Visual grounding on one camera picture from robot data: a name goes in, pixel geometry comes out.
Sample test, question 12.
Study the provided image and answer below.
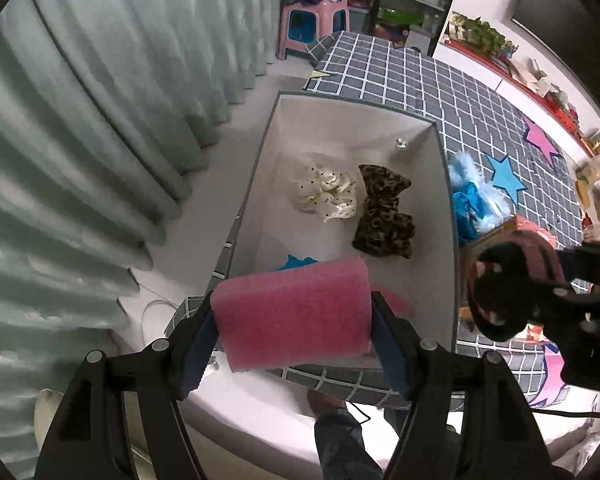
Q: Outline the brown shoe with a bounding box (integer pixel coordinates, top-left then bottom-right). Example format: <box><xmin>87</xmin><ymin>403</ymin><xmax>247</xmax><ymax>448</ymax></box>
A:
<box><xmin>307</xmin><ymin>390</ymin><xmax>349</xmax><ymax>414</ymax></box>

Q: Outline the red sill runner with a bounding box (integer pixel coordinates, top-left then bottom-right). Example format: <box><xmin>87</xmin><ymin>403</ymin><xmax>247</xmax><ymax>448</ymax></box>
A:
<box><xmin>442</xmin><ymin>40</ymin><xmax>593</xmax><ymax>161</ymax></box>

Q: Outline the glass display cabinet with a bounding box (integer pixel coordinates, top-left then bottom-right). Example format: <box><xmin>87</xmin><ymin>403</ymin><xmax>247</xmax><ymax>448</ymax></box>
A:
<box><xmin>350</xmin><ymin>0</ymin><xmax>462</xmax><ymax>57</ymax></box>

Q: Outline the pale green curtain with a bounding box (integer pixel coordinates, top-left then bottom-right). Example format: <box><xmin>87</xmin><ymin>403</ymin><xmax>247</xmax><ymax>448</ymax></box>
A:
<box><xmin>0</xmin><ymin>0</ymin><xmax>293</xmax><ymax>461</ymax></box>

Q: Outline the white red floral tissue box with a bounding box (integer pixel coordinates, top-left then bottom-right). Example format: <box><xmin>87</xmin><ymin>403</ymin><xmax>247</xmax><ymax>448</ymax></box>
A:
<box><xmin>457</xmin><ymin>305</ymin><xmax>556</xmax><ymax>345</ymax></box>

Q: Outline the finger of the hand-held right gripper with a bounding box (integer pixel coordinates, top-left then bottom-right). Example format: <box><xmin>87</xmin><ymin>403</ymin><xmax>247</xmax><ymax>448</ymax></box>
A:
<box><xmin>525</xmin><ymin>285</ymin><xmax>600</xmax><ymax>322</ymax></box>
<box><xmin>560</xmin><ymin>242</ymin><xmax>600</xmax><ymax>291</ymax></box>

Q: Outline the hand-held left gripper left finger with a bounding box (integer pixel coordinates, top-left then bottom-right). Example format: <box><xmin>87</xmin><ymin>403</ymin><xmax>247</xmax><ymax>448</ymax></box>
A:
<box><xmin>32</xmin><ymin>292</ymin><xmax>216</xmax><ymax>480</ymax></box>

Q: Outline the pink sock with black lining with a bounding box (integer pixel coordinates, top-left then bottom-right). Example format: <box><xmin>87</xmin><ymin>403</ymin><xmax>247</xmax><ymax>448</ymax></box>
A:
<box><xmin>467</xmin><ymin>215</ymin><xmax>568</xmax><ymax>342</ymax></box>

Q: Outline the pink plastic stool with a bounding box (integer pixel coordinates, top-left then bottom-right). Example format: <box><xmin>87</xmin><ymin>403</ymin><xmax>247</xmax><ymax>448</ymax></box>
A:
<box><xmin>277</xmin><ymin>0</ymin><xmax>350</xmax><ymax>60</ymax></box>

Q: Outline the light blue fluffy puff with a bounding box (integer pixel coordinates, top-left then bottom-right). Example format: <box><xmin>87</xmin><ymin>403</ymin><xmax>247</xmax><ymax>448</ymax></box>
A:
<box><xmin>447</xmin><ymin>150</ymin><xmax>503</xmax><ymax>221</ymax></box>

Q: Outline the white cable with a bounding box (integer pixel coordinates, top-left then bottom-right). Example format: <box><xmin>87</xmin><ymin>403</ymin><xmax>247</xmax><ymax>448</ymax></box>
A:
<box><xmin>140</xmin><ymin>297</ymin><xmax>182</xmax><ymax>342</ymax></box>

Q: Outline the bright blue cloth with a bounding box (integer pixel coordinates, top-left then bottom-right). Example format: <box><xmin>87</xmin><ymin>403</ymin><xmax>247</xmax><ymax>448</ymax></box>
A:
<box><xmin>276</xmin><ymin>254</ymin><xmax>320</xmax><ymax>272</ymax></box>

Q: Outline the pink foam sponge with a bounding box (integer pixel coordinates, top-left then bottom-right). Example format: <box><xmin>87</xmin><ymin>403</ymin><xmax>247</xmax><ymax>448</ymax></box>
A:
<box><xmin>210</xmin><ymin>255</ymin><xmax>373</xmax><ymax>373</ymax></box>

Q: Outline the black cable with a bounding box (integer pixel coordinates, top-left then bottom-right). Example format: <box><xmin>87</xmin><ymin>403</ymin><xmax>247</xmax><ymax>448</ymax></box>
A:
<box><xmin>530</xmin><ymin>406</ymin><xmax>600</xmax><ymax>419</ymax></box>

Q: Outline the grey white fabric storage box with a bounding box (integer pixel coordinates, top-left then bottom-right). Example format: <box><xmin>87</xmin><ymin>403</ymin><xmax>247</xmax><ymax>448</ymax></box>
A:
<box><xmin>212</xmin><ymin>91</ymin><xmax>463</xmax><ymax>361</ymax></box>

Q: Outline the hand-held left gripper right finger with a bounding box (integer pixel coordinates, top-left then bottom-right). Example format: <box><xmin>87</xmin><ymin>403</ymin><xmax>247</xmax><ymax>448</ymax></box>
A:
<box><xmin>370</xmin><ymin>291</ymin><xmax>551</xmax><ymax>480</ymax></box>

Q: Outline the grey checked star blanket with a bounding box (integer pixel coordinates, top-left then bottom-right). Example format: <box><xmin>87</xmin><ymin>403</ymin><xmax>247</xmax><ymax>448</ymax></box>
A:
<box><xmin>165</xmin><ymin>30</ymin><xmax>593</xmax><ymax>407</ymax></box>

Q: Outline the pink red carton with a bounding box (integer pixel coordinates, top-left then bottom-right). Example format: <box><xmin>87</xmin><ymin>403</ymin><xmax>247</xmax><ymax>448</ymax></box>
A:
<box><xmin>472</xmin><ymin>215</ymin><xmax>536</xmax><ymax>252</ymax></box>

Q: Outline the row of windowsill goods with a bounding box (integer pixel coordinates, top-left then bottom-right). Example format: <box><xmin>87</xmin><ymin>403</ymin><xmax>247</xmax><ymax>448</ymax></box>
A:
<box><xmin>445</xmin><ymin>10</ymin><xmax>600</xmax><ymax>243</ymax></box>

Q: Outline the white polka dot scrunchie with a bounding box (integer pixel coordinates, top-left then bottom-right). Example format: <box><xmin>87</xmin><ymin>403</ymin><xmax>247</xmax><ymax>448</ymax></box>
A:
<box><xmin>294</xmin><ymin>160</ymin><xmax>358</xmax><ymax>223</ymax></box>

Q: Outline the leopard print bow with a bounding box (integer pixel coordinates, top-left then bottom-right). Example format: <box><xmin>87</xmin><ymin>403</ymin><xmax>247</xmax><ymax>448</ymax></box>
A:
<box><xmin>351</xmin><ymin>163</ymin><xmax>416</xmax><ymax>260</ymax></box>

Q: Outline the person's jeans leg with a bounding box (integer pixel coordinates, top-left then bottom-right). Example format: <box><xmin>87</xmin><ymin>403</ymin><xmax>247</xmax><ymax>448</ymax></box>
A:
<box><xmin>312</xmin><ymin>407</ymin><xmax>416</xmax><ymax>480</ymax></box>

